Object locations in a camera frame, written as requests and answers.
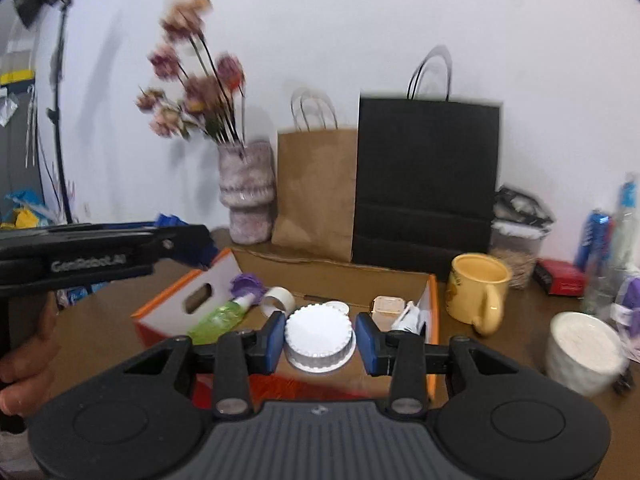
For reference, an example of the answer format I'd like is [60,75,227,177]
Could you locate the beige square container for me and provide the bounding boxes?
[370,295,407,331]

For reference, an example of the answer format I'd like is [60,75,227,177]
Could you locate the clear container with black lid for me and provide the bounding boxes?
[488,185,556,290]

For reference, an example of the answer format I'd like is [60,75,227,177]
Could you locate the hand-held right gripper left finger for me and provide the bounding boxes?
[122,312,288,421]

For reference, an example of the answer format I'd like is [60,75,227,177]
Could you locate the blue plastic bag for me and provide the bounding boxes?
[4,189,52,222]

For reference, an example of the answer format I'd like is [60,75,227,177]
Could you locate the flat red box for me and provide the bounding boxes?
[532,258,589,299]

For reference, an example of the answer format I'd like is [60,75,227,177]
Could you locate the dried pink flowers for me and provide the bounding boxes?
[135,0,246,149]

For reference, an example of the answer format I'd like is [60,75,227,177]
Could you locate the blue drink can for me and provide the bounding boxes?
[574,208,614,271]

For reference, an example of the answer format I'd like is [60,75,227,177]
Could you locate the pink white ceramic vase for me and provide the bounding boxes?
[217,139,277,246]

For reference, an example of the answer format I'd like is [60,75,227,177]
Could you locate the yellow mug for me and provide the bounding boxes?
[444,253,514,337]

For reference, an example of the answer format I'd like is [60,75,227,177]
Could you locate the white tape roll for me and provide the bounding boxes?
[260,286,296,319]

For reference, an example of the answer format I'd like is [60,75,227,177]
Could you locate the yellow and black box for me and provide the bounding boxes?
[0,67,36,86]

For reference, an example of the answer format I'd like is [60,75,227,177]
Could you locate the person's left hand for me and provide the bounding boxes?
[0,294,60,417]

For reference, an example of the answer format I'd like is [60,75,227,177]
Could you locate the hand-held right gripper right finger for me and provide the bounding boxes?
[353,312,521,421]

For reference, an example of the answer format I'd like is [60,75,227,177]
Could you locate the white textured bowl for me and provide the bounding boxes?
[544,311,629,397]

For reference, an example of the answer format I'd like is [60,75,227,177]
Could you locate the brown paper bag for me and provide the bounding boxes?
[271,87,359,264]

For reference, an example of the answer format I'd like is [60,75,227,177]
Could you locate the grey refrigerator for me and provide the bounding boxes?
[0,79,44,232]

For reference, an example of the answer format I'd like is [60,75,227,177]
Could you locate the black paper bag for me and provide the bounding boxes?
[351,45,503,284]

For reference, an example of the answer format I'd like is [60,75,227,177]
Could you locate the purple lid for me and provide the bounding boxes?
[228,273,265,306]

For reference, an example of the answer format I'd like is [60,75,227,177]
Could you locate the red cardboard box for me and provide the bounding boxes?
[131,246,441,409]

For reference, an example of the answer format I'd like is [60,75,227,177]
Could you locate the green plastic bottle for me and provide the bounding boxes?
[187,293,264,346]

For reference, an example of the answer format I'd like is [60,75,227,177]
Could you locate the white ridged lid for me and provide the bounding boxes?
[283,304,357,374]

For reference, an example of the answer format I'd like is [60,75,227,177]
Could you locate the clear folded umbrella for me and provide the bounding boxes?
[24,85,39,169]

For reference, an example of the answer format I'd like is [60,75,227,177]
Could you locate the purple and white box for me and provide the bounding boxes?
[614,275,640,362]

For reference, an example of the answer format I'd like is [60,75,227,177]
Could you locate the clear glass bottle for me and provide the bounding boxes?
[595,173,640,312]

